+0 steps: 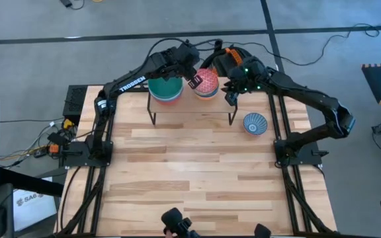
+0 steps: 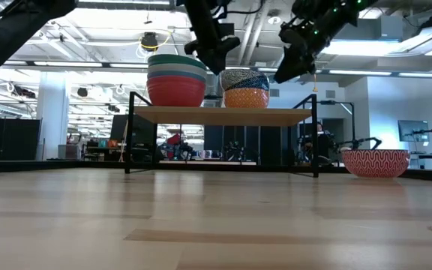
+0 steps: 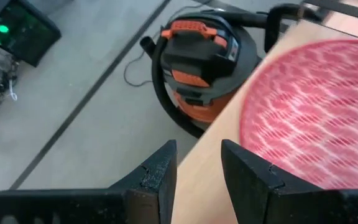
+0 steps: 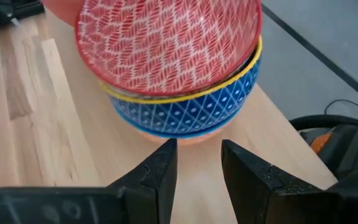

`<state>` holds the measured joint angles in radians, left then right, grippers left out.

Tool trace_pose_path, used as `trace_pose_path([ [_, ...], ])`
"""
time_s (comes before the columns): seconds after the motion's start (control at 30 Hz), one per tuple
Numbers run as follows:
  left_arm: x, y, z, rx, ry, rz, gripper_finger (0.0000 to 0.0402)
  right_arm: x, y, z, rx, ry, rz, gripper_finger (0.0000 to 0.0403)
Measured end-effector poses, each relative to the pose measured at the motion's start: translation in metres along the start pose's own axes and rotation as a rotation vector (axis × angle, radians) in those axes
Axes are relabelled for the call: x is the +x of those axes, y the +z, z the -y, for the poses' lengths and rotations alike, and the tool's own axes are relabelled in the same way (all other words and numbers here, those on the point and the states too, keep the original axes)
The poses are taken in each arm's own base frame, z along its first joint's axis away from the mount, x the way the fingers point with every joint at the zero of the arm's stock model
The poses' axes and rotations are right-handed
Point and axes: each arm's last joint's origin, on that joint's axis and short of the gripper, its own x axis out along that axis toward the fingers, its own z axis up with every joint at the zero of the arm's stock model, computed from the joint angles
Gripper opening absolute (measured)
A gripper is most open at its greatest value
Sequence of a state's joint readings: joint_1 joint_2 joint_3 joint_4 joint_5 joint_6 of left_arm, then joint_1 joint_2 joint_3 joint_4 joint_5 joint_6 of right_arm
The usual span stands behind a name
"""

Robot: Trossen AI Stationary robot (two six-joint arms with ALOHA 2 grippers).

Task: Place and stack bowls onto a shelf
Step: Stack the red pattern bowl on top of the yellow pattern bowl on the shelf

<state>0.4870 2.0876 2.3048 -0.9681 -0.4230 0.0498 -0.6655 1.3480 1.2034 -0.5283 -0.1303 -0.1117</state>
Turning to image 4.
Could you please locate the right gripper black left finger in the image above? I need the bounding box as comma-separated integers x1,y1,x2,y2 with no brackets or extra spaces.
107,138,179,224

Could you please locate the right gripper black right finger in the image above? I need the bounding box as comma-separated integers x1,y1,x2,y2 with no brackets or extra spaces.
221,139,338,224

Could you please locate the orange patterned bowl blue inside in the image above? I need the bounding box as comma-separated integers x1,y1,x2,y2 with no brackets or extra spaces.
113,105,242,146

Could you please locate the navy diamond bowl yellow inside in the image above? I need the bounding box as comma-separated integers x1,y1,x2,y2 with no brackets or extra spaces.
99,35,264,135

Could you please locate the red herringbone patterned bowl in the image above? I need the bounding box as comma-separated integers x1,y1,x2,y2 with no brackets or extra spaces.
75,0,263,98

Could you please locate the plain red bowl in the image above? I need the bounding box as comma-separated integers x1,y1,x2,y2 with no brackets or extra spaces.
42,0,85,27

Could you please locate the black and orange vacuum cleaner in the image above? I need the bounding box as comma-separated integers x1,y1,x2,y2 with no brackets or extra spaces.
289,110,358,191

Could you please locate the thin black floor cable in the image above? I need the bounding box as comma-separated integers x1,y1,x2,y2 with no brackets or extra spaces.
323,98,358,121

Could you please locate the black aluminium rig frame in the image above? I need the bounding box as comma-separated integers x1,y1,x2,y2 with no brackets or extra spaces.
12,0,45,19

